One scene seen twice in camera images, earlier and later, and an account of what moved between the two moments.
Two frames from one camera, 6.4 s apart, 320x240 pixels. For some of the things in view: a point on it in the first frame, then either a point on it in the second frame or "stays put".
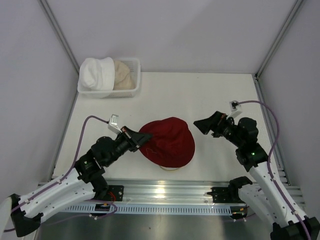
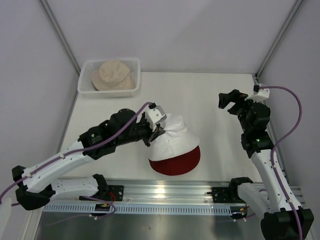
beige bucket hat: x=123 y=80 stays put
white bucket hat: x=96 y=74 -> x=177 y=139
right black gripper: x=215 y=122 -> x=225 y=99
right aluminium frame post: x=288 y=19 stays put
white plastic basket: x=135 y=65 stays put
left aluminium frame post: x=47 y=11 stays put
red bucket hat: x=172 y=144 -> x=179 y=165
